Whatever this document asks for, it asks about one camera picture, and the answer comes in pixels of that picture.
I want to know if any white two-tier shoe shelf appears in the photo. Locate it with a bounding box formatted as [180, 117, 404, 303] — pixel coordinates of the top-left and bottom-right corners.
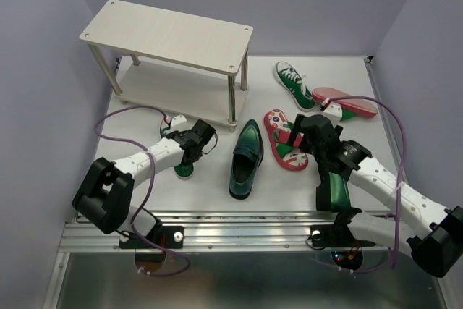
[80, 0, 253, 131]

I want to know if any green leather loafer on side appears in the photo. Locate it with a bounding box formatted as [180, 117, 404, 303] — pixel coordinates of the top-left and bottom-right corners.
[315, 164, 351, 213]

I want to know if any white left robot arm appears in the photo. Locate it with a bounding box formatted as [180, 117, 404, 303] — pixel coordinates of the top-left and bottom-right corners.
[72, 116, 216, 247]

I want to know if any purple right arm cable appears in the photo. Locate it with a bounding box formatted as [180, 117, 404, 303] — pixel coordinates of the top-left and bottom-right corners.
[313, 96, 407, 274]

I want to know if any green leather loafer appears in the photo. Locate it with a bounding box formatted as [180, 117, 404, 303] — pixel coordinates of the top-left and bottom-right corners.
[315, 164, 351, 213]
[229, 119, 264, 200]

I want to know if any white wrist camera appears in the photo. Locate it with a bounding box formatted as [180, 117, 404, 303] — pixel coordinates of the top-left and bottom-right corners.
[322, 103, 343, 125]
[167, 115, 189, 133]

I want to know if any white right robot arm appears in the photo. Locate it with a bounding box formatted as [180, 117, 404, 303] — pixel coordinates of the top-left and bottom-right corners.
[285, 114, 462, 278]

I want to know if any colourful pink slide sandal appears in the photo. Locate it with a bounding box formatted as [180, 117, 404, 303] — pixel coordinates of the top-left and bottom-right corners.
[263, 109, 308, 172]

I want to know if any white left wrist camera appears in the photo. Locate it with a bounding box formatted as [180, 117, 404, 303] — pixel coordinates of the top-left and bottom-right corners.
[167, 115, 189, 133]

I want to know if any green canvas sneaker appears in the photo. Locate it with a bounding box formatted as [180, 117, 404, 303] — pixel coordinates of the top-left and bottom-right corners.
[275, 61, 315, 111]
[156, 117, 194, 179]

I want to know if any pink sandal upside down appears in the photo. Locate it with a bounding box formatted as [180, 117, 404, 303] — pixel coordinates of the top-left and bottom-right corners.
[312, 87, 378, 121]

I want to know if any aluminium mounting rail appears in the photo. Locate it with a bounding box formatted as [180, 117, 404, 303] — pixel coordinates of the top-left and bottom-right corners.
[63, 210, 441, 252]

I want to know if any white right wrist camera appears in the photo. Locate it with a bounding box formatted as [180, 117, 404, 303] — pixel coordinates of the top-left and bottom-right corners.
[322, 103, 343, 125]

